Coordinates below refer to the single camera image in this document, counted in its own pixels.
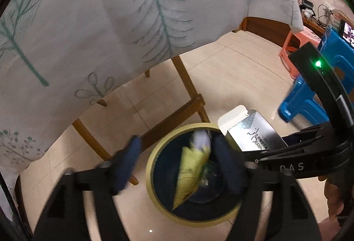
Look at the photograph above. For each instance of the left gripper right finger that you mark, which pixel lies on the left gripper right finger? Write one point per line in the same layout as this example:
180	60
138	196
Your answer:
231	164

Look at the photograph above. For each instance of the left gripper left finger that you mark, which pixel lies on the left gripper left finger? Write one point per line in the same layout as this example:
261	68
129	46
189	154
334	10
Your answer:
124	162

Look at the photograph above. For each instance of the grey white carton box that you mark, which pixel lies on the grey white carton box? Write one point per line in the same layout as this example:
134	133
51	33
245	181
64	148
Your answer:
247	130

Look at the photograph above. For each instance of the yellow green snack bag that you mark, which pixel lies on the yellow green snack bag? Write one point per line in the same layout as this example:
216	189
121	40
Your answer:
190	173

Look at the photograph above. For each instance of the white tissue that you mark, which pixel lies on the white tissue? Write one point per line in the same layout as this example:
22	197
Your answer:
201	140

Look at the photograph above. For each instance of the yellow rim trash bin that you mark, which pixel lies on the yellow rim trash bin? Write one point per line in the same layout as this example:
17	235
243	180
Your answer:
213	202

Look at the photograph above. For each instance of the person right hand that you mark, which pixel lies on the person right hand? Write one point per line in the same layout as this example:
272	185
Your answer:
333	196

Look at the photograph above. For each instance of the blue plastic stool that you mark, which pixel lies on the blue plastic stool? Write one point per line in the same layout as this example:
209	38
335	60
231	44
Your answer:
326	74

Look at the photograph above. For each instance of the tree print tablecloth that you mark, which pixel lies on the tree print tablecloth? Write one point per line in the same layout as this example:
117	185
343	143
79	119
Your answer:
58	57

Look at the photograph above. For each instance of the wooden table leg frame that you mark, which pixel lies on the wooden table leg frame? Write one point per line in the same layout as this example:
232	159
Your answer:
194	105

